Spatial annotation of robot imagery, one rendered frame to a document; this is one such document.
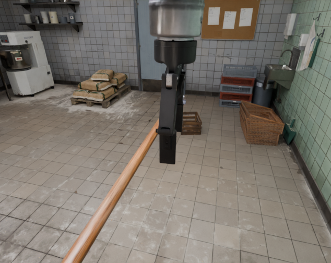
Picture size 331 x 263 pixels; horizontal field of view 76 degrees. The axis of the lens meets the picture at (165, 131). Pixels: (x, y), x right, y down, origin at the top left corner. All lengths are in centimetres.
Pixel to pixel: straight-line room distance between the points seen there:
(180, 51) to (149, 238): 169
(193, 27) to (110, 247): 175
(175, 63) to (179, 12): 8
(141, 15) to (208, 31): 143
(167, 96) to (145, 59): 477
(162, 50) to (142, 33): 470
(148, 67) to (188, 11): 478
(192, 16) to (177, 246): 170
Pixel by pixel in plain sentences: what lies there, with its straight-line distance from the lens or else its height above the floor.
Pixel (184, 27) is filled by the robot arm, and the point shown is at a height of 154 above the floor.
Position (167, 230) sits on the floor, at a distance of 195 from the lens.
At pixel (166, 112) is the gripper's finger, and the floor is 142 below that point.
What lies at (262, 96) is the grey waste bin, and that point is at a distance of 447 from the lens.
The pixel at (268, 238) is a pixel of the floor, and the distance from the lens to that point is 208.
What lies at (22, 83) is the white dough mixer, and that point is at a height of 33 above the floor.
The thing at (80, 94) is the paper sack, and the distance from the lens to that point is 460.
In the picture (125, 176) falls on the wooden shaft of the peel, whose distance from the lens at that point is 56.
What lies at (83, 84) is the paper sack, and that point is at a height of 40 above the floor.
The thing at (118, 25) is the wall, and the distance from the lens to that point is 531.
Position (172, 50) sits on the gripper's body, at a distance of 37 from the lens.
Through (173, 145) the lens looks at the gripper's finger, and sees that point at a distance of 39.
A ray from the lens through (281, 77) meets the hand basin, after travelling 378.
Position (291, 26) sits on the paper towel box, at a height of 145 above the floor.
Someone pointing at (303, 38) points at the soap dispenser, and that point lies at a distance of 356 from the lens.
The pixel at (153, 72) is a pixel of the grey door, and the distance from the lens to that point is 511.
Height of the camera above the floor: 156
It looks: 28 degrees down
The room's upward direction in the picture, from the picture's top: straight up
